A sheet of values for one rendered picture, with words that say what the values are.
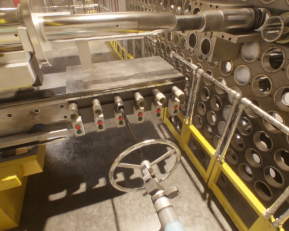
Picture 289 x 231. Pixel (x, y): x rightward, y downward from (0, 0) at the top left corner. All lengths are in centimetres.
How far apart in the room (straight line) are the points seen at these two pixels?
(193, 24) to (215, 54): 63
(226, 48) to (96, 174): 199
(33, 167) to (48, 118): 39
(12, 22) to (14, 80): 43
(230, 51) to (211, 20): 69
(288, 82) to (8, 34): 214
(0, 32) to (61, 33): 27
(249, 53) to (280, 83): 57
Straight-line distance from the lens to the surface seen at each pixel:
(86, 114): 155
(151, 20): 119
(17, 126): 169
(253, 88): 239
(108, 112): 157
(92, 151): 227
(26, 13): 102
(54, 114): 158
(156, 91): 153
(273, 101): 225
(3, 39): 114
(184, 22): 169
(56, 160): 232
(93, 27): 112
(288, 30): 201
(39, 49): 103
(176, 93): 154
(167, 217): 80
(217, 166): 175
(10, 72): 141
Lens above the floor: 163
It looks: 37 degrees down
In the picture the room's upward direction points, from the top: straight up
